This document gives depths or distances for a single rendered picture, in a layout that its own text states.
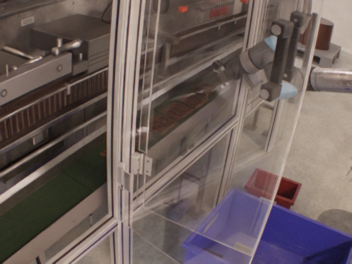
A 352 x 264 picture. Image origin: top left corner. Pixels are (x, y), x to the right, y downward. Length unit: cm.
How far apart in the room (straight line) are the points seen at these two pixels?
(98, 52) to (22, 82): 28
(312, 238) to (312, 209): 73
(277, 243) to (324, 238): 23
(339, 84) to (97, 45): 77
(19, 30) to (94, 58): 32
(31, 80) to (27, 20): 39
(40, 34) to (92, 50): 26
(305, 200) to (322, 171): 38
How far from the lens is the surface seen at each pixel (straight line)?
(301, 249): 171
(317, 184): 258
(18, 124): 106
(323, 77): 136
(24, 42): 134
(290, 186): 232
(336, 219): 195
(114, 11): 91
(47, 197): 120
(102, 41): 114
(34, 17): 134
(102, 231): 117
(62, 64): 104
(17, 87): 96
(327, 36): 489
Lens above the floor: 144
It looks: 32 degrees down
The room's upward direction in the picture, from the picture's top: 7 degrees clockwise
